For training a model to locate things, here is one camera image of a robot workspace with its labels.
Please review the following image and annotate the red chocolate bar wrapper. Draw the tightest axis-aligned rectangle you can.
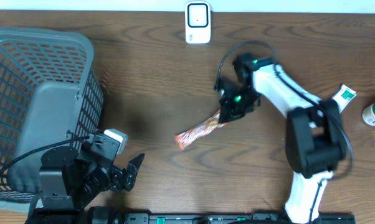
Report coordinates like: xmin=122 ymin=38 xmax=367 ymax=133
xmin=174 ymin=110 xmax=226 ymax=151

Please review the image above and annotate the white green box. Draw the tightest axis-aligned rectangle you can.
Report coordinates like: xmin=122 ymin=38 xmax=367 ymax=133
xmin=331 ymin=84 xmax=357 ymax=113

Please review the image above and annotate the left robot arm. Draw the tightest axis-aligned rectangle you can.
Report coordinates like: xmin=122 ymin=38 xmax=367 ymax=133
xmin=26 ymin=129 xmax=145 ymax=224

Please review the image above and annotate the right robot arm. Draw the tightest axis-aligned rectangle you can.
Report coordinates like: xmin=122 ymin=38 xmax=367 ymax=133
xmin=214 ymin=53 xmax=353 ymax=223

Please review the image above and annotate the grey plastic shopping basket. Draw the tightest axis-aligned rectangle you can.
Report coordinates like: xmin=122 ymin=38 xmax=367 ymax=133
xmin=0 ymin=27 xmax=103 ymax=212

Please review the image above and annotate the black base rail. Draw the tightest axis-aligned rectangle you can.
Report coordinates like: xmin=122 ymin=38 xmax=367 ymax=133
xmin=87 ymin=205 xmax=356 ymax=224

